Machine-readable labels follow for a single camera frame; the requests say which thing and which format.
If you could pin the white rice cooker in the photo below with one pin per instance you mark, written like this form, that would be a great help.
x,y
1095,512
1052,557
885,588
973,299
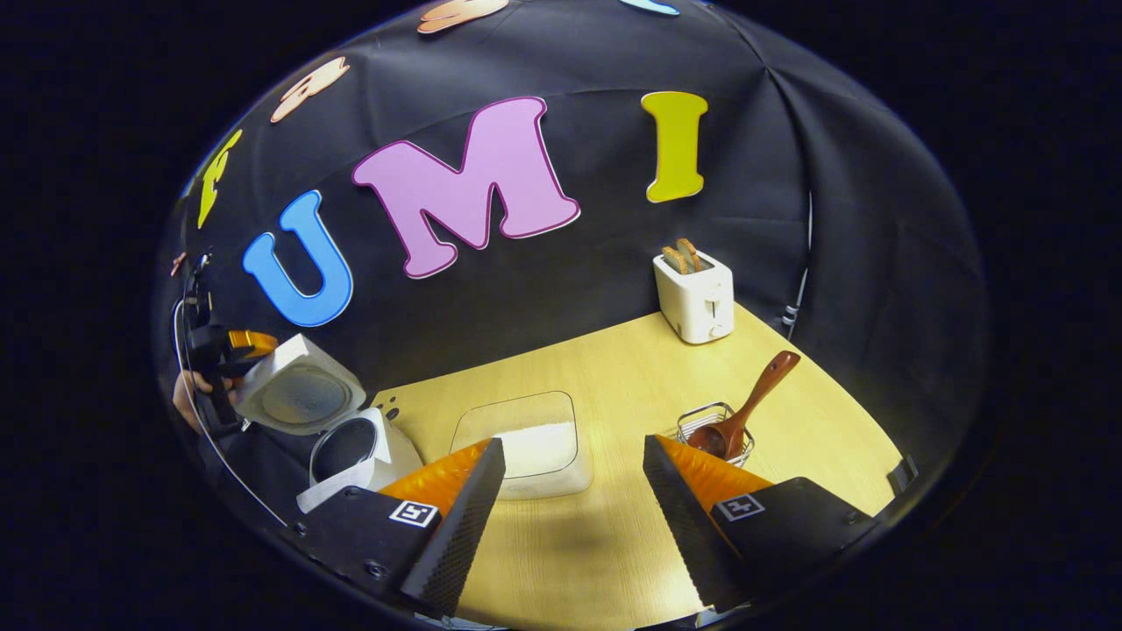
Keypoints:
x,y
298,394

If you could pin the clear plastic container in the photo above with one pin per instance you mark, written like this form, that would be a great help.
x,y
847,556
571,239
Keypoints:
x,y
473,421

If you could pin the brown wooden spoon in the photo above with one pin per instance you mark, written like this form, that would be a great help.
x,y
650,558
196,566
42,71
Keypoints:
x,y
763,390

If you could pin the black table clamp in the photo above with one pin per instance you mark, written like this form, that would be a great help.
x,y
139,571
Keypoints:
x,y
903,475

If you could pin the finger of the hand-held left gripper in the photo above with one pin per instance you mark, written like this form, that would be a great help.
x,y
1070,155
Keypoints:
x,y
254,343

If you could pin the black backdrop cloth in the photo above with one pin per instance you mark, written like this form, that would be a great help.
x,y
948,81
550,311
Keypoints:
x,y
614,263

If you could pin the toasted bread slice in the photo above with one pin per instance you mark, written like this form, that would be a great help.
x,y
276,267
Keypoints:
x,y
673,259
691,254

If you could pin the white toaster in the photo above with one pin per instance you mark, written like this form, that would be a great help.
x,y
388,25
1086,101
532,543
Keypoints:
x,y
697,302

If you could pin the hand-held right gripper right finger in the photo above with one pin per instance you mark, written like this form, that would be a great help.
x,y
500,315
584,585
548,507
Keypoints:
x,y
692,535

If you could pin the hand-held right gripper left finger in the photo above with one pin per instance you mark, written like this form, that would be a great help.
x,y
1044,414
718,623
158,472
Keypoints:
x,y
456,535

